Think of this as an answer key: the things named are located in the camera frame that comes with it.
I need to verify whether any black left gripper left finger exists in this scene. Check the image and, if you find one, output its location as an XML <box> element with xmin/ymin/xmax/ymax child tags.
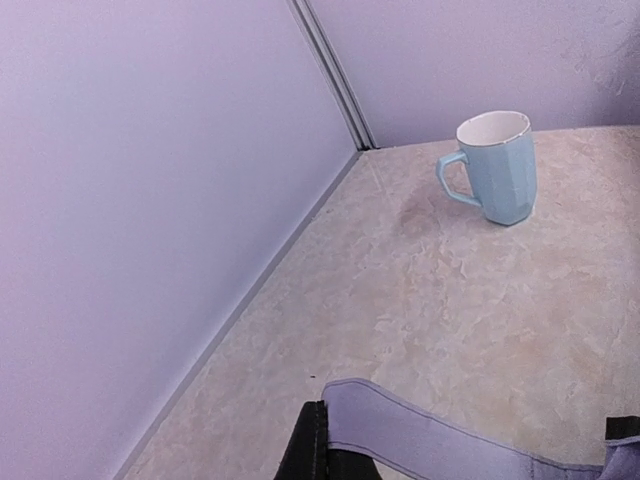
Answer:
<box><xmin>274</xmin><ymin>401</ymin><xmax>382</xmax><ymax>480</ymax></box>

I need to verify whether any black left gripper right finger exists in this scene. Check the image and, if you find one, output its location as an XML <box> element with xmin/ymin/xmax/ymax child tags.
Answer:
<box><xmin>605</xmin><ymin>415</ymin><xmax>640</xmax><ymax>442</ymax></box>

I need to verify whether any lilac folding umbrella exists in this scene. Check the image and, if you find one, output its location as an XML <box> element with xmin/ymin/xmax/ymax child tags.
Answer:
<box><xmin>322</xmin><ymin>378</ymin><xmax>639</xmax><ymax>479</ymax></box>

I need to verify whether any light blue mug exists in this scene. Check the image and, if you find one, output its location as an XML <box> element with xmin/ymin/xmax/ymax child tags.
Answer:
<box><xmin>435</xmin><ymin>110</ymin><xmax>537</xmax><ymax>226</ymax></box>

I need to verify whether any right aluminium corner post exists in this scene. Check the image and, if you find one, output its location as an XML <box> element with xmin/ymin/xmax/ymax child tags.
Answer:
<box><xmin>287</xmin><ymin>0</ymin><xmax>377</xmax><ymax>151</ymax></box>

